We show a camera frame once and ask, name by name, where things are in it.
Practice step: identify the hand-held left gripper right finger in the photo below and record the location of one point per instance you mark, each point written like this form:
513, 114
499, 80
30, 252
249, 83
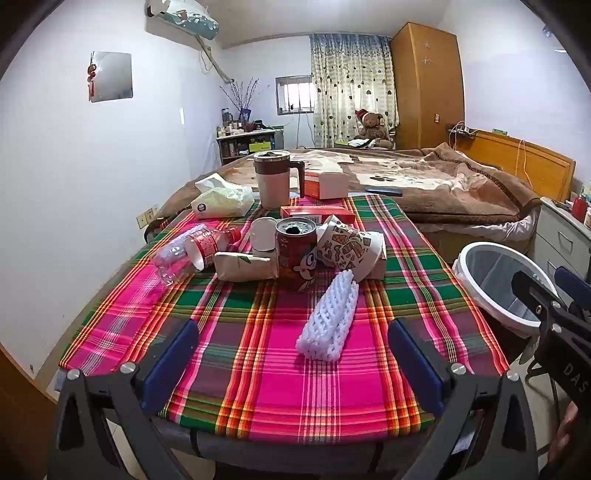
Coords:
415, 364

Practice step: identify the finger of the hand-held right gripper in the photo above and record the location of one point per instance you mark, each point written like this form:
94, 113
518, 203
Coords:
535, 297
572, 290

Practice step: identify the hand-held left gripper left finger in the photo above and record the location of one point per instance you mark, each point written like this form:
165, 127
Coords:
171, 364

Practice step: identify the white trash bin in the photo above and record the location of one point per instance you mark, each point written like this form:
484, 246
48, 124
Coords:
485, 277

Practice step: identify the white foam fruit net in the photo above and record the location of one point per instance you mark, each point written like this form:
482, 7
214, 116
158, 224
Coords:
328, 318

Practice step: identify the clear red-label plastic bottle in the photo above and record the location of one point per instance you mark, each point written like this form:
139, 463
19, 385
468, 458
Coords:
203, 244

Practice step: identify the patterned paper cup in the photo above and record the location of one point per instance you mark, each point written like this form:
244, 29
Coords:
346, 249

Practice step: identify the white foil-lid yogurt cup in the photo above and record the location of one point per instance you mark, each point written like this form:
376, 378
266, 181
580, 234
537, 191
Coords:
264, 233

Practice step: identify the red drink can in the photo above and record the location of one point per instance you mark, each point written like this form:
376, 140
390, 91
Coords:
293, 258

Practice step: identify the red medicine box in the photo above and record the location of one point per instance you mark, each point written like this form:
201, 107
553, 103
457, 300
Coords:
314, 211

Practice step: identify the person's right hand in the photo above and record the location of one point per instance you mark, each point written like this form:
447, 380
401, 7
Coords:
568, 429

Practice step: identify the grey nightstand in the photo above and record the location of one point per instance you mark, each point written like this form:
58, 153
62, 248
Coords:
554, 240

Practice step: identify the red bottle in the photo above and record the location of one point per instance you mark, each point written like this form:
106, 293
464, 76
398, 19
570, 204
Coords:
579, 207

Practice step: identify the pink green plaid tablecloth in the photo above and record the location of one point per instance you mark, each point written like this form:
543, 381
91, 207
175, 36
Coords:
258, 369

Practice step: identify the wooden bed headboard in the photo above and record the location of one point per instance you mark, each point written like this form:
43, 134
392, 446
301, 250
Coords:
531, 161

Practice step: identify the bed with brown blanket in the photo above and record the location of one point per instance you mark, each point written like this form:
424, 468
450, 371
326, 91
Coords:
438, 184

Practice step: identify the soft tissue pack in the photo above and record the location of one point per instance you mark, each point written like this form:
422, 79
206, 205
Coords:
221, 201

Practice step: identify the dark blue phone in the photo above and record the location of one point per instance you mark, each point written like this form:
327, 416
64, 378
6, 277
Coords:
383, 190

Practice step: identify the white power strip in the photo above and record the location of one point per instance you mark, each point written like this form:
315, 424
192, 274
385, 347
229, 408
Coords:
461, 131

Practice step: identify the orange white box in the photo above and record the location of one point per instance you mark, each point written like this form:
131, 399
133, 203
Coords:
330, 185

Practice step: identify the pink brown lidded mug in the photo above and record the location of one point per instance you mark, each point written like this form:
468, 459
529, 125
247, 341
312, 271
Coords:
272, 184

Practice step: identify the white cluttered shelf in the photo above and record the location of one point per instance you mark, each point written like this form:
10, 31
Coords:
249, 147

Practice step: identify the wooden wardrobe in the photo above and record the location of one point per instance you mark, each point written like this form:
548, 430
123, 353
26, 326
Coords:
425, 92

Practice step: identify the brown teddy bear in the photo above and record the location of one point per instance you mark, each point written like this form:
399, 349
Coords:
371, 124

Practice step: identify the vase with dry branches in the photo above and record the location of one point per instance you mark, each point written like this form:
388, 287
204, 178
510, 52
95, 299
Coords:
244, 113

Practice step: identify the patterned window curtain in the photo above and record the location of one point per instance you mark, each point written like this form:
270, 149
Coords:
341, 83

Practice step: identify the small barred window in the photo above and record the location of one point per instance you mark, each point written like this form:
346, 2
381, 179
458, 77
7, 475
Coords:
295, 94

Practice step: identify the red hanging charm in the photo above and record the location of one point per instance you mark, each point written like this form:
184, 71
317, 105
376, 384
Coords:
92, 74

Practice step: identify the white wrapped pipe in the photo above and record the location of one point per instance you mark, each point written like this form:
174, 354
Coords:
214, 60

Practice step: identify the teal white air conditioner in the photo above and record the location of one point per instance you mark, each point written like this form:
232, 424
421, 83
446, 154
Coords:
184, 18

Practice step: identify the wall socket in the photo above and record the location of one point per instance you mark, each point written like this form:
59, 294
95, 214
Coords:
147, 217

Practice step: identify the silver wall mirror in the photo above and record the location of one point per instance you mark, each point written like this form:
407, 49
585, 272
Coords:
113, 76

